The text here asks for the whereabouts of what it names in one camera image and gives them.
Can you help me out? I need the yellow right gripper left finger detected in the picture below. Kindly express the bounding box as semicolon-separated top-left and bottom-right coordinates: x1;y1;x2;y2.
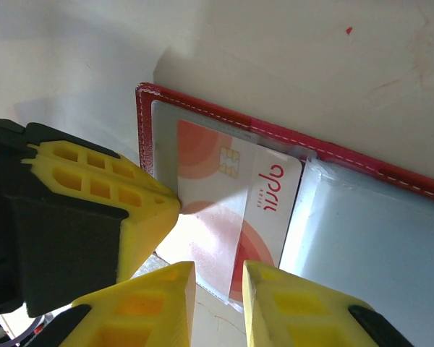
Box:
56;260;197;347

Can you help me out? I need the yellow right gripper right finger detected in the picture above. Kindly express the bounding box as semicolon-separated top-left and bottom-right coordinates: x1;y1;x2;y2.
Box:
241;259;416;347

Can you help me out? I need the white card with orange circles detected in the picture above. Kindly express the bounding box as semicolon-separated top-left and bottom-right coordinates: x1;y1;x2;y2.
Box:
175;119;304;308

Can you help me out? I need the red leather card holder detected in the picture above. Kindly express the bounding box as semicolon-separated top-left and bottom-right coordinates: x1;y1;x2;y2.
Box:
135;82;434;347

